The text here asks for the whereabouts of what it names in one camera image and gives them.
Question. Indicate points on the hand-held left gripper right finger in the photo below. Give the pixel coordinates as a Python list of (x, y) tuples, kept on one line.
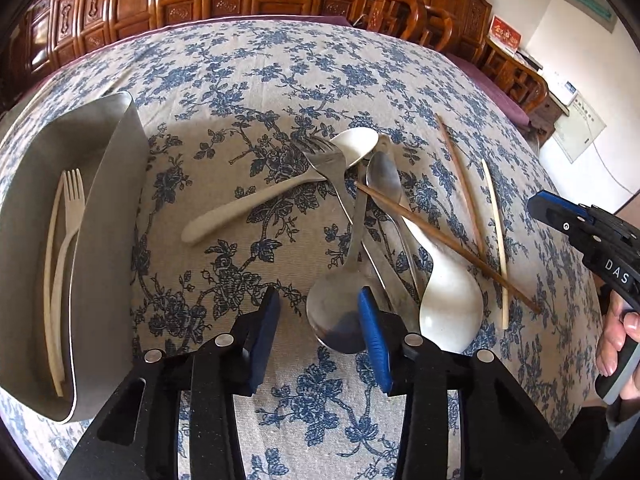
[(372, 340)]

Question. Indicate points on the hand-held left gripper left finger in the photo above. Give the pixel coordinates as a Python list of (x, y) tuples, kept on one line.
[(265, 332)]

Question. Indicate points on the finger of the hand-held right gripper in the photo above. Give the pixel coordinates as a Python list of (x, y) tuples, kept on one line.
[(555, 210)]

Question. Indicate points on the large metal spoon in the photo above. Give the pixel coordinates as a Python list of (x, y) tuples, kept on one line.
[(330, 305)]

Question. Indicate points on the cream chopstick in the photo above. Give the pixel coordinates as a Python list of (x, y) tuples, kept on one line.
[(46, 280), (498, 240)]

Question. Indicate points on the white ceramic soup spoon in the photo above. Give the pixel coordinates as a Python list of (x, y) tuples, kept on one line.
[(450, 305)]

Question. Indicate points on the light wooden chopstick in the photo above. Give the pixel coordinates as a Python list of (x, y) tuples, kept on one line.
[(457, 170)]

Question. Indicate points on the dark brown chopstick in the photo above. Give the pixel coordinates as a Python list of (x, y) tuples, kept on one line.
[(450, 245)]

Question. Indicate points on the small metal spoon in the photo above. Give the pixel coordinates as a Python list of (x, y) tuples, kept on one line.
[(384, 175)]

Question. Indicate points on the grey rectangular tray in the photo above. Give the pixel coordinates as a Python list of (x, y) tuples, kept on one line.
[(107, 260)]

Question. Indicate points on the metal fork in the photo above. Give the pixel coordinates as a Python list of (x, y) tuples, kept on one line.
[(320, 157)]

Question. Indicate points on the person's right hand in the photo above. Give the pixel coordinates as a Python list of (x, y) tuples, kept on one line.
[(612, 340)]

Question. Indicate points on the wooden armchair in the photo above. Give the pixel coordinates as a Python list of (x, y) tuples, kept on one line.
[(520, 82)]

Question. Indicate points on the red calendar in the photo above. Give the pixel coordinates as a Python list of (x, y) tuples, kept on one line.
[(505, 35)]

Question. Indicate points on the small wooden chair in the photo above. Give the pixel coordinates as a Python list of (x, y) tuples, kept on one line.
[(440, 27)]

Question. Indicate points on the cream plastic fork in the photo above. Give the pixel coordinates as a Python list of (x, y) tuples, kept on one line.
[(74, 205)]

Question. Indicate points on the blue floral tablecloth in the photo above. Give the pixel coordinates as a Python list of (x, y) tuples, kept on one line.
[(250, 85)]

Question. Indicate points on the wooden chair with curved back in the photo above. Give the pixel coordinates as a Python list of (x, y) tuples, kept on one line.
[(400, 10)]

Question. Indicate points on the white wall chart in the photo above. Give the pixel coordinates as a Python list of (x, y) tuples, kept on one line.
[(580, 130)]

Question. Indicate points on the white wall box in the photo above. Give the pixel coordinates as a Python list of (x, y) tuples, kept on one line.
[(569, 92)]

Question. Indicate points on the green wall sign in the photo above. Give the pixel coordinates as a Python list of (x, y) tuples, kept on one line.
[(590, 5)]

